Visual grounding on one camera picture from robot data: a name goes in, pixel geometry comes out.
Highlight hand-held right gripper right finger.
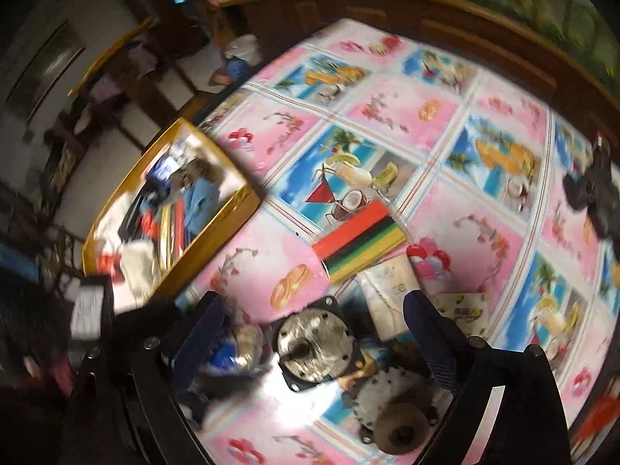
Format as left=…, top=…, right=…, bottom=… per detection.
left=402, top=289, right=573, bottom=465

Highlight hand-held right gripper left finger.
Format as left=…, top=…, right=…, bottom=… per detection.
left=60, top=291, right=233, bottom=465

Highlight bagged yellow black orange sponges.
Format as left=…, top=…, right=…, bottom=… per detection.
left=119, top=194, right=195, bottom=262

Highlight bagged red black green sponges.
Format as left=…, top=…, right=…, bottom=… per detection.
left=311, top=200, right=408, bottom=284

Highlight white box with yellow tape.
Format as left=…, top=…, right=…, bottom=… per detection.
left=81, top=117, right=262, bottom=311

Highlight person's left forearm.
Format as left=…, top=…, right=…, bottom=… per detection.
left=0, top=339, right=78, bottom=465

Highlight clear ball with blue foil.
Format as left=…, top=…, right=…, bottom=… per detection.
left=208, top=322, right=277, bottom=393

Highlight yellow printed tissue pack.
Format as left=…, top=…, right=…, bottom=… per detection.
left=431, top=291, right=490, bottom=337

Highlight white tissue pack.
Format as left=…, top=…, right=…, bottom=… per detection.
left=358, top=254, right=427, bottom=342

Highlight dark round metal part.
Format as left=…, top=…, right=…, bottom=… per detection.
left=341, top=365, right=453, bottom=456

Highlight round metal motor plate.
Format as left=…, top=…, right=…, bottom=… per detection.
left=271, top=295, right=366, bottom=393

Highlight blue knit glove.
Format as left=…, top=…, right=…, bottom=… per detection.
left=179, top=174, right=224, bottom=243

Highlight black object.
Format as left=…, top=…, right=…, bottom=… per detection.
left=562, top=136, right=620, bottom=240

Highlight printed pink blue tablecloth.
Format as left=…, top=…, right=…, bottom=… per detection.
left=172, top=17, right=620, bottom=465

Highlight purple cloth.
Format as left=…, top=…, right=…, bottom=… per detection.
left=90, top=43, right=160, bottom=102

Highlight yellow wooden bar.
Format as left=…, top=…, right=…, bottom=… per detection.
left=68, top=17, right=155, bottom=98

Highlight blue bottle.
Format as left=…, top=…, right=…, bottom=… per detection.
left=225, top=55, right=253, bottom=83

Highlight white bucket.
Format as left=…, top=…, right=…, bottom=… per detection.
left=224, top=34, right=265, bottom=66

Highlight dark wooden cabinet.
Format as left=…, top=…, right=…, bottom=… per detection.
left=203, top=0, right=620, bottom=156

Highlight framed wall picture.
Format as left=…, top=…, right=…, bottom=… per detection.
left=7, top=19, right=87, bottom=124

